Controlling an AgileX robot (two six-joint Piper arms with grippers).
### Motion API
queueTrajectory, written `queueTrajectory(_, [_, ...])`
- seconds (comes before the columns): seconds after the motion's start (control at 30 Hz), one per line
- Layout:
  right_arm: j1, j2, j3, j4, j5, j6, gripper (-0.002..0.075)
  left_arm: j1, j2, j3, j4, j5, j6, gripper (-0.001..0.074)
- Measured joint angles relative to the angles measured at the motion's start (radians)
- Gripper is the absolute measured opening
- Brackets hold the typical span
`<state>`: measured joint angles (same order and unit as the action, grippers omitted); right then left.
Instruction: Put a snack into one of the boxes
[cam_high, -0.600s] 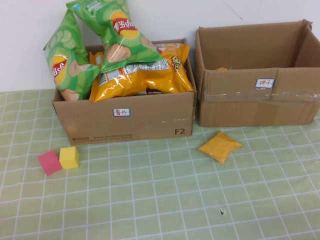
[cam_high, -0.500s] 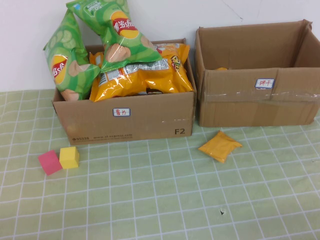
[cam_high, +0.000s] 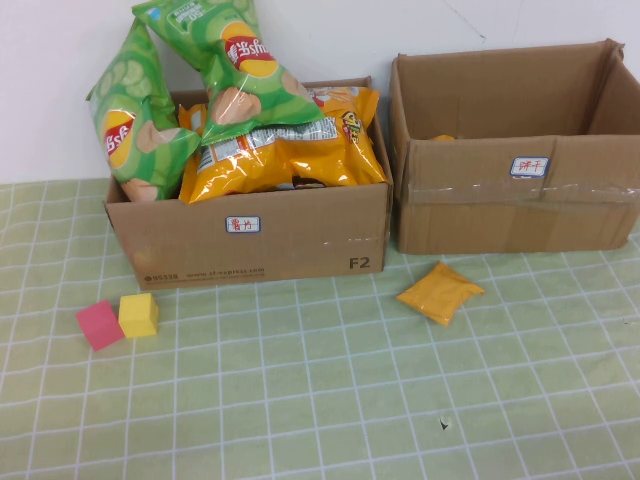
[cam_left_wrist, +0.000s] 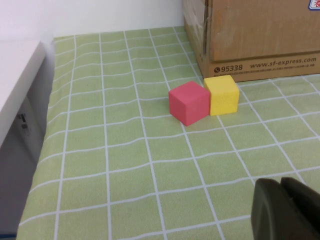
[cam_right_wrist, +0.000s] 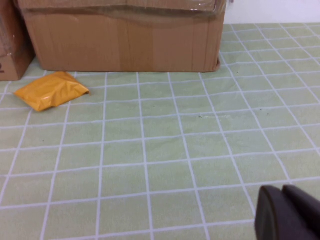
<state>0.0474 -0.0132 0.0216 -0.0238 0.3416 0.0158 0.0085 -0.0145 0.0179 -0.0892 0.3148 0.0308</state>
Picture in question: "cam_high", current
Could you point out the small orange snack packet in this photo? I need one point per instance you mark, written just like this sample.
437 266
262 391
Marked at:
440 297
442 138

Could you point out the small orange snack bag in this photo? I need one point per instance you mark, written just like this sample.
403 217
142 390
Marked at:
192 120

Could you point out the cardboard box with F2 print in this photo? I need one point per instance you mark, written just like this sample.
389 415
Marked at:
300 245

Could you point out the white handwritten label sticker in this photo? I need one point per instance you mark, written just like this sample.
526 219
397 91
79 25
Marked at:
243 225
529 166

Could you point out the large orange chip bag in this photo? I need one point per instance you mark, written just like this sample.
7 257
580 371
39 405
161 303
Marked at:
280 170

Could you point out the orange Cheetos chip bag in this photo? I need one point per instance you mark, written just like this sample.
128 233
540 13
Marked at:
350 107

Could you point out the green checked tablecloth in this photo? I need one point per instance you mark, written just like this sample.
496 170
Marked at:
300 390

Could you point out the taped brown cardboard box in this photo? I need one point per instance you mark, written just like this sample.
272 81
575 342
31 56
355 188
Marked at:
475 220

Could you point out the green Lays chip bag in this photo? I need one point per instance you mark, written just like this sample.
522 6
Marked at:
130 115
240 75

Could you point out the yellow foam cube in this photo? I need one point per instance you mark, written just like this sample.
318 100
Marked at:
137 317

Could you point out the pink foam cube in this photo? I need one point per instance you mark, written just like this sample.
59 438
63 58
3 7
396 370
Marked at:
100 327

